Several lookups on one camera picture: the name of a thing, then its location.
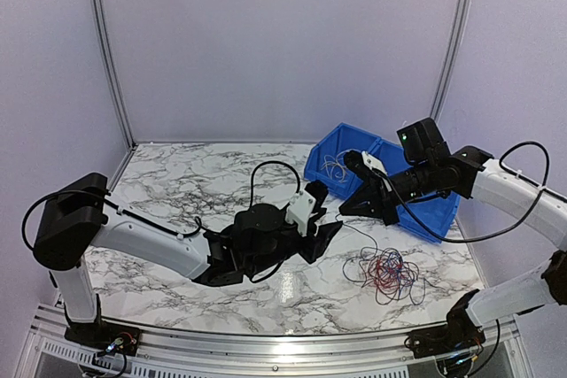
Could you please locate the tangled red blue cable bundle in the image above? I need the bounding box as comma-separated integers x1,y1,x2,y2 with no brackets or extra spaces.
334,213,433,307

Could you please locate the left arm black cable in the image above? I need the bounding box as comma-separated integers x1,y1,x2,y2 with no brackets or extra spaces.
250,160,305,209

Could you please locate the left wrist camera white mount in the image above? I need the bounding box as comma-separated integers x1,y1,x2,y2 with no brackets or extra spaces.
284,188,315,237

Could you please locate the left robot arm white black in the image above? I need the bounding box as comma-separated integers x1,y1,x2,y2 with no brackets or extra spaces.
21,173,343,347

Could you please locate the aluminium corner post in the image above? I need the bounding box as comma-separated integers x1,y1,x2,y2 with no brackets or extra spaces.
90,0,136,150
430,0,470,121

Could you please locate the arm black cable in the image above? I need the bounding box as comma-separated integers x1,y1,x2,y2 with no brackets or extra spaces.
250,160,305,209
389,141,553,244

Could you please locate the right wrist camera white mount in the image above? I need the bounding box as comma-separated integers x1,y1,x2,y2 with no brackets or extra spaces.
361,151,388,177

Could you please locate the white thin cable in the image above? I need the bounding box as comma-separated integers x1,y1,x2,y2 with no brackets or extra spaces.
319,150,355,184

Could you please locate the blue three-compartment plastic bin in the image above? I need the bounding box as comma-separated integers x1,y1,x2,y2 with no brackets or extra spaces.
303,122,461,244

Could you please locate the right aluminium corner post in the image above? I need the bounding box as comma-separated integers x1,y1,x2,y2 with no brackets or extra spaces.
430,0,470,121

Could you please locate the left aluminium corner post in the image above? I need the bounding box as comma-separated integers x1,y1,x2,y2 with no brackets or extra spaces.
90,0,136,150

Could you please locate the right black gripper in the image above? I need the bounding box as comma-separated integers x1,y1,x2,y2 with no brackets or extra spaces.
339,159,437,226

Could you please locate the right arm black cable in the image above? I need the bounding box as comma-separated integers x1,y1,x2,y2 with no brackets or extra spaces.
389,141,553,244

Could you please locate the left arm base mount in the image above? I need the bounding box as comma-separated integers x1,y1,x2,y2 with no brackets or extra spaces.
65,320,142,356

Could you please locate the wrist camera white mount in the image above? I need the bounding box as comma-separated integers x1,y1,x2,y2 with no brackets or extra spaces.
284,188,315,237
361,151,388,177

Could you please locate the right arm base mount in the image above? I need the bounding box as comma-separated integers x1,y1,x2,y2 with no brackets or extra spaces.
404,324,485,359

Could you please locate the aluminium front rail frame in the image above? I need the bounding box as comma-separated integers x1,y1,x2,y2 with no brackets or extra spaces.
17,302,532,378

